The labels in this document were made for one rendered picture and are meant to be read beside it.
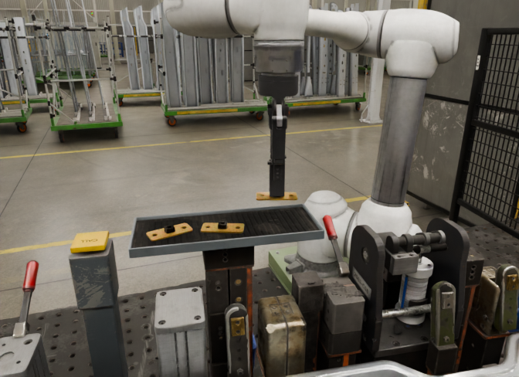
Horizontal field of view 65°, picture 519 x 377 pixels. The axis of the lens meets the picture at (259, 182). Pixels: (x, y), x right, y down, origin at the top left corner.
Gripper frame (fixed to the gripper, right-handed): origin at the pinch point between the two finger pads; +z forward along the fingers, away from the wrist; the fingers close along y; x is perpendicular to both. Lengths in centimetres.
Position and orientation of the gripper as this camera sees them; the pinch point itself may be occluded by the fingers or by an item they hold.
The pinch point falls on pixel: (276, 177)
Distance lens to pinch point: 82.1
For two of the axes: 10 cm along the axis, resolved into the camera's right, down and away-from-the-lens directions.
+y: 0.1, 3.4, -9.4
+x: 10.0, 0.0, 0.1
